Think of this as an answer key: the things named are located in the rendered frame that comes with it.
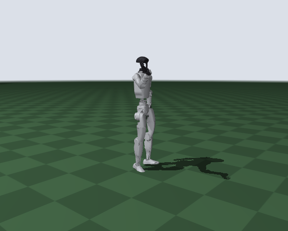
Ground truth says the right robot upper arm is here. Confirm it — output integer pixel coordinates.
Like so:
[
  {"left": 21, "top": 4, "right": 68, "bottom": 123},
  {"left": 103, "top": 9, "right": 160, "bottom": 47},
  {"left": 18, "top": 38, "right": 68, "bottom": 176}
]
[{"left": 132, "top": 73, "right": 146, "bottom": 89}]

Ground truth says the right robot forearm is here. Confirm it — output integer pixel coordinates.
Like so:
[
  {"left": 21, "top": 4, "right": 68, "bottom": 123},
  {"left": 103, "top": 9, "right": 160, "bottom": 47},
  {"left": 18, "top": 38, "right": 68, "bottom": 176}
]
[{"left": 138, "top": 69, "right": 152, "bottom": 87}]

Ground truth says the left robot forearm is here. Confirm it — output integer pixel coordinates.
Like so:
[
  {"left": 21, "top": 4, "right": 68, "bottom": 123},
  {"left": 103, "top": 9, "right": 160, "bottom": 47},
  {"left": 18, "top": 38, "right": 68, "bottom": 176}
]
[{"left": 146, "top": 95, "right": 152, "bottom": 107}]

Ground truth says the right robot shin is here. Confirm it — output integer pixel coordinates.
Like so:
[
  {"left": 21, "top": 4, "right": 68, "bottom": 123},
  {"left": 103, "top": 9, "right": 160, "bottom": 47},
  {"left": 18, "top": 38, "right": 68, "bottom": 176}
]
[{"left": 134, "top": 138, "right": 143, "bottom": 166}]

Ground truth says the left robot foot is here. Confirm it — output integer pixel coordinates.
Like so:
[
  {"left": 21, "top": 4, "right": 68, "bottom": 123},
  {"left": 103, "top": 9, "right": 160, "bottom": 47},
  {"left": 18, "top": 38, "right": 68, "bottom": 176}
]
[{"left": 143, "top": 159, "right": 159, "bottom": 164}]

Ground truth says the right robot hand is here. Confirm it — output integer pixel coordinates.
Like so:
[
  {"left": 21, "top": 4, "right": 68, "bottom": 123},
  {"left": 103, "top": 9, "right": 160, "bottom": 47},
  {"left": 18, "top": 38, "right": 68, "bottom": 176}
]
[{"left": 139, "top": 59, "right": 151, "bottom": 76}]

